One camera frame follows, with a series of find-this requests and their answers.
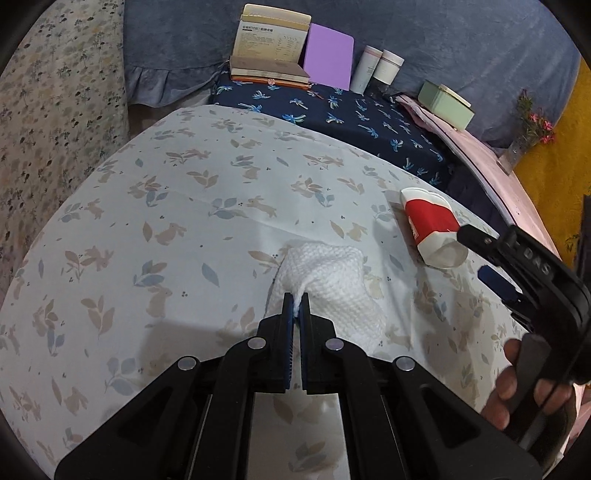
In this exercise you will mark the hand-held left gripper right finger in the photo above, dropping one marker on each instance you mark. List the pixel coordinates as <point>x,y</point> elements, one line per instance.
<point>304,332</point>

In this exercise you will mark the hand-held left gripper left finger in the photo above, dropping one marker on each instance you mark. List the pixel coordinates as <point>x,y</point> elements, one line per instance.
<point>287,323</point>

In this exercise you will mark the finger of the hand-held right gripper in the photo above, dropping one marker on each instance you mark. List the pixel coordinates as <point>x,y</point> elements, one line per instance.
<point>496,279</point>
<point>480,240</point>

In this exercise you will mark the white knitted cloth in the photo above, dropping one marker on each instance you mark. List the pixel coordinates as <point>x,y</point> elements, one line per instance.
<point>332,286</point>

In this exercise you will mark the red and white paper cup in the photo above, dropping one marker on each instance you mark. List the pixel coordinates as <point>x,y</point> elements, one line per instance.
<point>427,219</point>

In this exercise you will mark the person's right hand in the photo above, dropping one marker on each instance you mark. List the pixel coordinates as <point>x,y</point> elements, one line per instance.
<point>501,401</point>

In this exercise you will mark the dark purple table skirt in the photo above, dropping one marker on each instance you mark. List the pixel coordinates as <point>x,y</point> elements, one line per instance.
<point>466,194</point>

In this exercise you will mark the pink printed sheet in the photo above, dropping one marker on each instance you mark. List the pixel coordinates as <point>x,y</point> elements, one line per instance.
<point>489,170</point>

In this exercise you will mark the glass vase with pink flowers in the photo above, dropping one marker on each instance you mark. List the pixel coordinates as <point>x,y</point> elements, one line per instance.
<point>515,152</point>

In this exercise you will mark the yellow backdrop cloth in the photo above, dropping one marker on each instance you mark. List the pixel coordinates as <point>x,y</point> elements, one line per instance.
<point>563,161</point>

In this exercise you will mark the pale green box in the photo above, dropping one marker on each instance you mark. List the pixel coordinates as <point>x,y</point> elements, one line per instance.
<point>443,104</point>

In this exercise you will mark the navy leaf-print cloth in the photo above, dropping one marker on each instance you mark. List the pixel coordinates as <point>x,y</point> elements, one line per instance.
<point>351,115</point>

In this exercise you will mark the short white jar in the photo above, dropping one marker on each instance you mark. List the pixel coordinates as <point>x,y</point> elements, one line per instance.
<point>390,69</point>

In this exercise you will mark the blue backdrop cloth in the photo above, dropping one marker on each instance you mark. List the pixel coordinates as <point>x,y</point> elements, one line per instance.
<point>461,37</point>

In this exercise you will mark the tall white tumbler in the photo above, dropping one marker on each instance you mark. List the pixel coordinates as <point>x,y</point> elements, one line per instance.
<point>362,69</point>

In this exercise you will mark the purple notebook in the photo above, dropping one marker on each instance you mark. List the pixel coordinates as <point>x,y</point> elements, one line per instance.
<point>328,55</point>

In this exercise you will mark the brown notebook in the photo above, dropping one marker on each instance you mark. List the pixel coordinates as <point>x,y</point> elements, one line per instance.
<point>263,69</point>

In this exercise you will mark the beige cardboard box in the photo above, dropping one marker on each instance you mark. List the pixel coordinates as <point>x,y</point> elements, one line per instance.
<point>268,41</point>

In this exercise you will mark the floral print cloth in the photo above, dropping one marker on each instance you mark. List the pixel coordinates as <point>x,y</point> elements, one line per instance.
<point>55,92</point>

